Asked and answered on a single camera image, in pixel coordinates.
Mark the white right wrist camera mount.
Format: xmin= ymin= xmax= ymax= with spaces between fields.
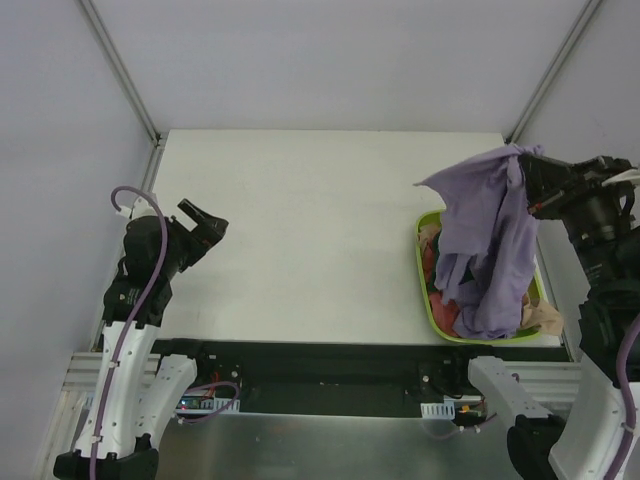
xmin=602 ymin=168 xmax=640 ymax=187

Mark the left aluminium frame post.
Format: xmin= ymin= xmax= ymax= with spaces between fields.
xmin=75 ymin=0 xmax=163 ymax=146

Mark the right white slotted cable duct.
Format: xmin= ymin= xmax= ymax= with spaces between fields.
xmin=420 ymin=401 xmax=456 ymax=421

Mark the aluminium frame post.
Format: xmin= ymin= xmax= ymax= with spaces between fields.
xmin=75 ymin=0 xmax=163 ymax=146
xmin=504 ymin=0 xmax=606 ymax=144

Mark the light pink t shirt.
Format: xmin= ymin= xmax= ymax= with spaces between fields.
xmin=417 ymin=223 xmax=441 ymax=253

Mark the white slotted cable duct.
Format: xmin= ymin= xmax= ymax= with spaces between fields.
xmin=175 ymin=395 xmax=240 ymax=416
xmin=420 ymin=401 xmax=456 ymax=421

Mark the red pink t shirt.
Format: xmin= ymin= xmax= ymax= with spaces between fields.
xmin=422 ymin=243 xmax=459 ymax=338

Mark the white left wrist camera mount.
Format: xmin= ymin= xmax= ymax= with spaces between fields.
xmin=115 ymin=196 xmax=157 ymax=221

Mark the beige t shirt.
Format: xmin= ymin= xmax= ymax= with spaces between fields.
xmin=517 ymin=293 xmax=564 ymax=337

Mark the dark green t shirt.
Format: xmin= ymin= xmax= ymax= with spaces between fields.
xmin=427 ymin=231 xmax=475 ymax=299

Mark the lime green plastic basket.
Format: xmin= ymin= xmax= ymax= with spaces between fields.
xmin=415 ymin=210 xmax=556 ymax=346

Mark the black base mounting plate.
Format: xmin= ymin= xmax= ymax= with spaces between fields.
xmin=152 ymin=337 xmax=521 ymax=416

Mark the left white slotted cable duct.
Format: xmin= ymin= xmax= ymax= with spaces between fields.
xmin=175 ymin=395 xmax=240 ymax=416

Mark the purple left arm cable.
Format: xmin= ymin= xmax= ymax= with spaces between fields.
xmin=89 ymin=185 xmax=168 ymax=480

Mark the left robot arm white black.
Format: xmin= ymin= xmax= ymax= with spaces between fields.
xmin=53 ymin=198 xmax=229 ymax=479

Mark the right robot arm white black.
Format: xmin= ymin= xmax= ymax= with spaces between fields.
xmin=450 ymin=154 xmax=639 ymax=479

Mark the aluminium front rail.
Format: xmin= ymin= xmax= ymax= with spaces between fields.
xmin=62 ymin=352 xmax=160 ymax=393

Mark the right aluminium frame post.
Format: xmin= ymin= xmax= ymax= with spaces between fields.
xmin=504 ymin=0 xmax=606 ymax=144

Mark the purple t shirt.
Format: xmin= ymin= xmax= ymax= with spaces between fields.
xmin=421 ymin=144 xmax=541 ymax=339

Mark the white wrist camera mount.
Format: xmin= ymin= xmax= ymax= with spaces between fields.
xmin=115 ymin=196 xmax=157 ymax=221
xmin=602 ymin=168 xmax=640 ymax=187

